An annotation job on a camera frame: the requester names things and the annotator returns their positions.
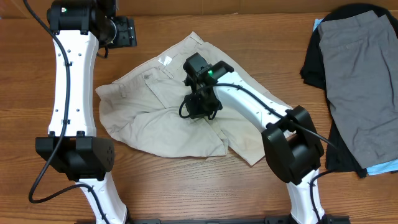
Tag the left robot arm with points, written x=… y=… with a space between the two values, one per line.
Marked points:
x=72 y=147

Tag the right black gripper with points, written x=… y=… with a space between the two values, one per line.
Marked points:
x=199 y=106

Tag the beige khaki shorts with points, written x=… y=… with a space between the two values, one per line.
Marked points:
x=141 y=109

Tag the black garment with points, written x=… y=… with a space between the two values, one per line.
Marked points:
x=313 y=74

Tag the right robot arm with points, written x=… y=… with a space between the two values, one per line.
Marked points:
x=291 y=144

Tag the light blue garment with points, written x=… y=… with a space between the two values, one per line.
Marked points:
x=382 y=167

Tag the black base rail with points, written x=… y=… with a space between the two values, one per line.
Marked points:
x=328 y=219

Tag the grey shorts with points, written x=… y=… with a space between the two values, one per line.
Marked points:
x=363 y=84

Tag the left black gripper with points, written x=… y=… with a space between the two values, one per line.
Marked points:
x=127 y=35

